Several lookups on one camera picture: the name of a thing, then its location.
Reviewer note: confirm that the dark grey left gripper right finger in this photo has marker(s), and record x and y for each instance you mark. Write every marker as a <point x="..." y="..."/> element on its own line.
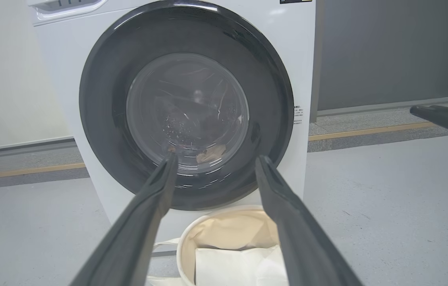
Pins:
<point x="299" y="238"/>

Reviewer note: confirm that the cream fabric laundry basket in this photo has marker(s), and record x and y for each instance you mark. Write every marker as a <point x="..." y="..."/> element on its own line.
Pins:
<point x="228" y="226"/>

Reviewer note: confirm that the white detergent drawer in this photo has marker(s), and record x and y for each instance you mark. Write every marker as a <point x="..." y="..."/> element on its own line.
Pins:
<point x="69" y="14"/>

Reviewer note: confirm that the beige garment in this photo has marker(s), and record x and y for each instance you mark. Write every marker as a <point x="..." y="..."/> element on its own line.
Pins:
<point x="211" y="154"/>

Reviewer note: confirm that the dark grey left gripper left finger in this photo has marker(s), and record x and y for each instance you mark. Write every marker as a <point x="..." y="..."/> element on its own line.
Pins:
<point x="128" y="238"/>

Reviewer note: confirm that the printed warning text label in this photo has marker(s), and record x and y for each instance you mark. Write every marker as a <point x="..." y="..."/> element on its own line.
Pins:
<point x="298" y="115"/>

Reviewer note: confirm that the round dark washing machine door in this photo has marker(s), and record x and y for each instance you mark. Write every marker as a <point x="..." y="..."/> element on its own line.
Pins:
<point x="105" y="119"/>

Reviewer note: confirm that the white washing machine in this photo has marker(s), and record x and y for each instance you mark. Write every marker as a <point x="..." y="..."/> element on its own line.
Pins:
<point x="69" y="99"/>

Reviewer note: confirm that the white cloth basket liner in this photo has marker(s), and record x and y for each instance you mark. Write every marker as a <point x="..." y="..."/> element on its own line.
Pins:
<point x="228" y="266"/>

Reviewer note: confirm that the blue bear print garment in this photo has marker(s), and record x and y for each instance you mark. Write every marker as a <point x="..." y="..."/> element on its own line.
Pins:
<point x="192" y="119"/>

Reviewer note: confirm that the black brand sticker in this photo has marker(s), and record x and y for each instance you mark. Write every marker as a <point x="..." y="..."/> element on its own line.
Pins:
<point x="295" y="1"/>

